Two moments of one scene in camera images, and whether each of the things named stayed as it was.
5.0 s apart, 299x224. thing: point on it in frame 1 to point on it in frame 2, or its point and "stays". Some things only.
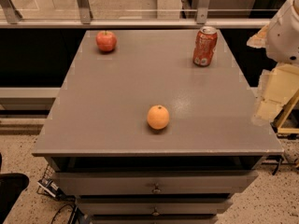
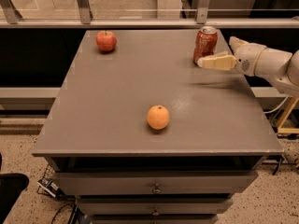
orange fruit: x=158 y=117 stays
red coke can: x=206 y=41 stays
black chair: x=11 y=187 stays
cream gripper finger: x=281 y=86 to x=224 y=62
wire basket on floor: x=48 y=186 stays
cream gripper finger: x=260 y=39 to x=236 y=43
